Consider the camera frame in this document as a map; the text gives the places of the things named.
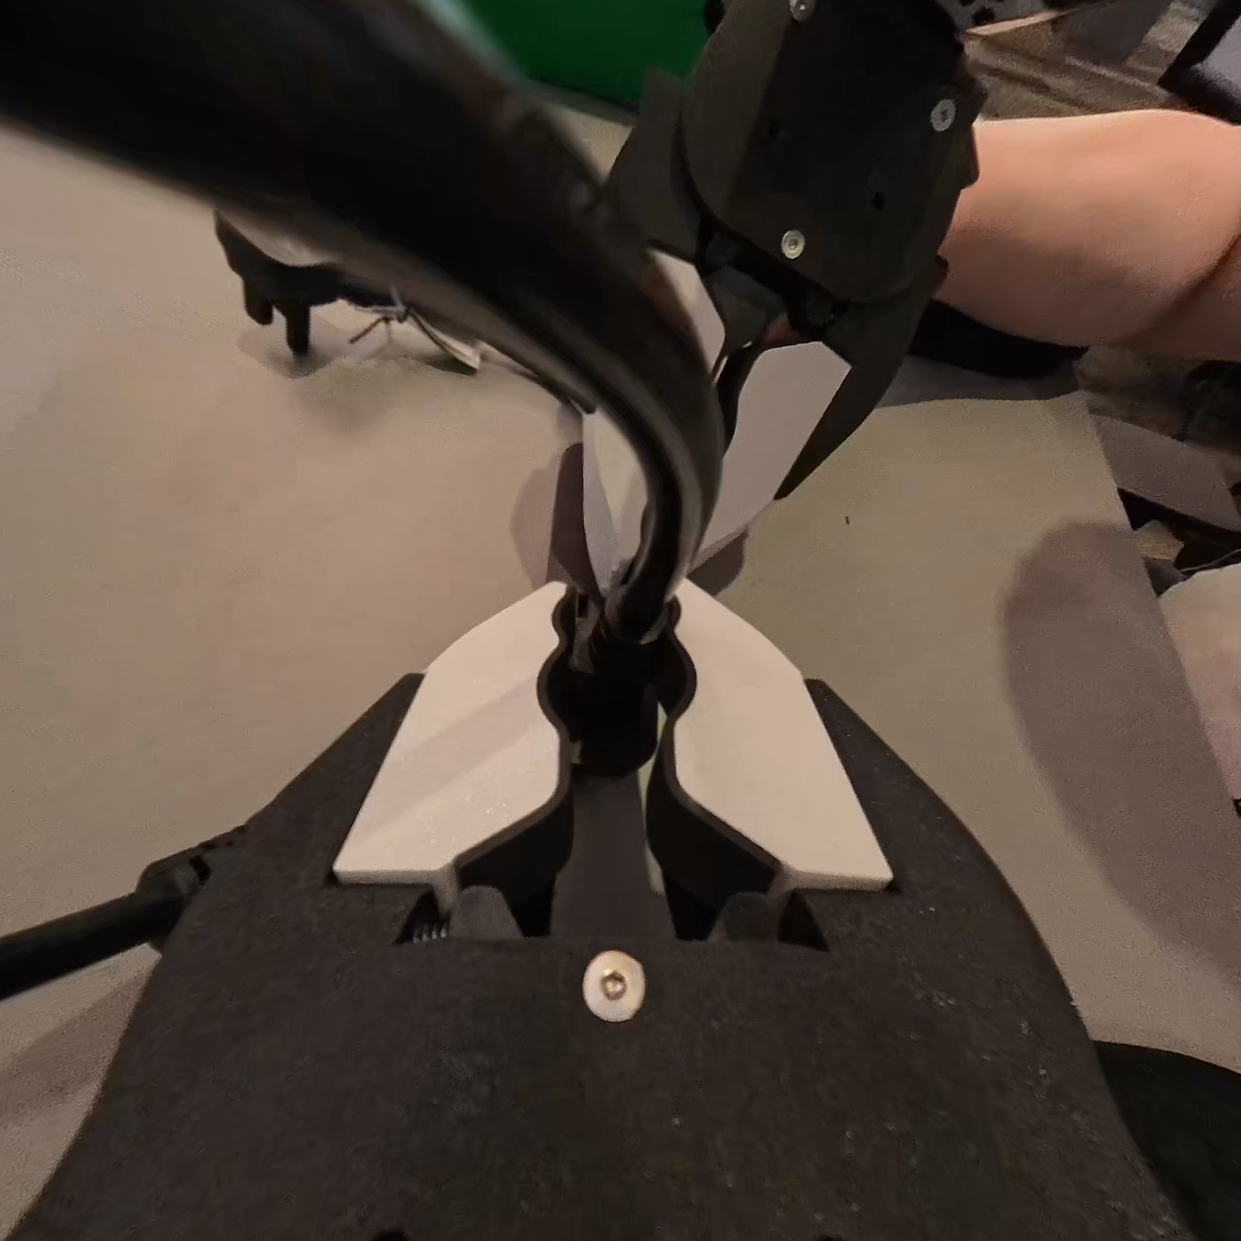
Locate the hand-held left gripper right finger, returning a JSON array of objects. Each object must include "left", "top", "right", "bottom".
[{"left": 659, "top": 583, "right": 895, "bottom": 896}]

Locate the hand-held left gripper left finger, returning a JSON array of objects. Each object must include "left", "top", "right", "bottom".
[{"left": 332, "top": 583, "right": 575, "bottom": 887}]

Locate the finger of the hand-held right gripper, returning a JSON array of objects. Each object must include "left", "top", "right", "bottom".
[
  {"left": 578, "top": 258, "right": 730, "bottom": 592},
  {"left": 683, "top": 342, "right": 848, "bottom": 574}
]

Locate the green plastic bin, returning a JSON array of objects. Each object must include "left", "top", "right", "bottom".
[{"left": 459, "top": 0, "right": 724, "bottom": 104}]

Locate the black braided cable with plug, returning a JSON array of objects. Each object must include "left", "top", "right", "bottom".
[{"left": 213, "top": 209, "right": 486, "bottom": 377}]

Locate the black power cord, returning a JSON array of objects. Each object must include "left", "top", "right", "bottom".
[{"left": 0, "top": 0, "right": 730, "bottom": 1002}]

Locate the person's right forearm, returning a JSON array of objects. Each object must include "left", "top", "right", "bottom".
[{"left": 935, "top": 107, "right": 1241, "bottom": 363}]

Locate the person's light clothing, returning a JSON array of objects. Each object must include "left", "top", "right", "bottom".
[{"left": 1158, "top": 568, "right": 1241, "bottom": 801}]

